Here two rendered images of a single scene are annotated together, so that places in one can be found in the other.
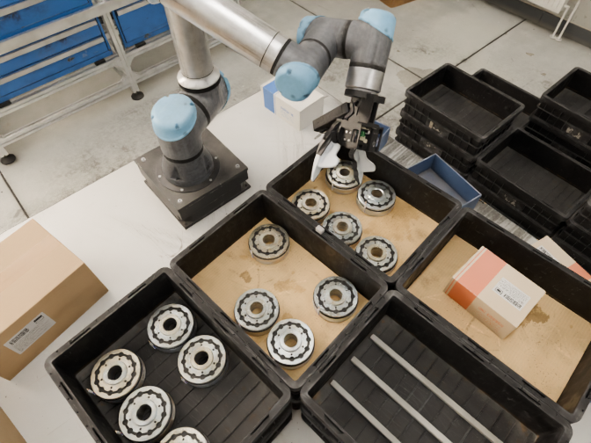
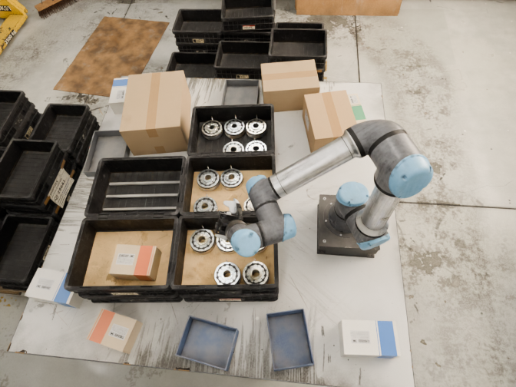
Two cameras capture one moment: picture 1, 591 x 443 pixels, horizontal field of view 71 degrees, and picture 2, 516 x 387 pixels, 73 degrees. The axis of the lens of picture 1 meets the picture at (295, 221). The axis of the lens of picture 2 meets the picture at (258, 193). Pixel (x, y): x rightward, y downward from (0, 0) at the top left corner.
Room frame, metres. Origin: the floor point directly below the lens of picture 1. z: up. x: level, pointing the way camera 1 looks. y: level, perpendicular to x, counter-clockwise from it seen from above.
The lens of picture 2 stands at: (1.11, -0.37, 2.18)
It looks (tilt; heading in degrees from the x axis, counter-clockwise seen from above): 60 degrees down; 141
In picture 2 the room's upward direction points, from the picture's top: 6 degrees counter-clockwise
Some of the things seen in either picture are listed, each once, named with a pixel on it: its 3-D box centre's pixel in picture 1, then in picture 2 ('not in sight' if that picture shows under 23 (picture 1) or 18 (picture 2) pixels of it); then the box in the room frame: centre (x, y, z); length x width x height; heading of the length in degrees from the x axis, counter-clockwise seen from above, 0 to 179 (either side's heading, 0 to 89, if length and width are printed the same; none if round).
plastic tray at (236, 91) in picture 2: not in sight; (240, 99); (-0.07, 0.54, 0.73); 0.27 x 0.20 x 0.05; 131
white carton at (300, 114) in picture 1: (292, 100); (367, 339); (1.22, 0.00, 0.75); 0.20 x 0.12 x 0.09; 44
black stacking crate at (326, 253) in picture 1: (277, 286); (230, 190); (0.42, 0.04, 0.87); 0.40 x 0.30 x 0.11; 46
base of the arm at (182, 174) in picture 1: (185, 156); (347, 212); (0.85, 0.32, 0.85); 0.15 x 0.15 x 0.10
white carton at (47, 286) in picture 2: not in sight; (58, 288); (0.19, -0.75, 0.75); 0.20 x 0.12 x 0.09; 35
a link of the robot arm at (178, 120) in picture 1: (178, 125); (352, 200); (0.85, 0.31, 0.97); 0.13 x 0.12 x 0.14; 155
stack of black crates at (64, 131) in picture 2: not in sight; (71, 142); (-0.98, -0.31, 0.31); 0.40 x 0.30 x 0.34; 130
